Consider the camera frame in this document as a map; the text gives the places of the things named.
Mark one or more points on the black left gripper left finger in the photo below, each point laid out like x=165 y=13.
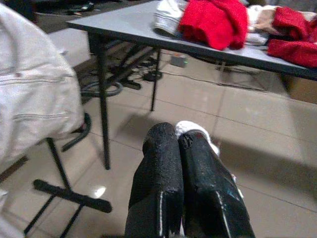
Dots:
x=158 y=173

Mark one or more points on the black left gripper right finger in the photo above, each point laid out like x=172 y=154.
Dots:
x=208 y=188

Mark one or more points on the red knitted garment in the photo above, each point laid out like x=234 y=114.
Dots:
x=213 y=22
x=292 y=49

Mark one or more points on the white fuzzy cloth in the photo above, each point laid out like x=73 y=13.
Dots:
x=188 y=126

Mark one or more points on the black clothes rack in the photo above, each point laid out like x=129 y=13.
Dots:
x=71 y=196

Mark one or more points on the grey power box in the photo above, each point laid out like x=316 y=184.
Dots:
x=178 y=60

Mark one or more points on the brown cardboard box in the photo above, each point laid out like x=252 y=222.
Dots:
x=302 y=89

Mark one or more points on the light folding table black legs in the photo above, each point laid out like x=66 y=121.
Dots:
x=138 y=22

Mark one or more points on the white knitted garment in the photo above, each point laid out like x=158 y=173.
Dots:
x=166 y=19

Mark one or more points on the white stitched hanging jacket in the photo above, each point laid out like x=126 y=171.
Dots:
x=29 y=86

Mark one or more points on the tan beige garment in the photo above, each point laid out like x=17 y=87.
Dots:
x=266 y=22

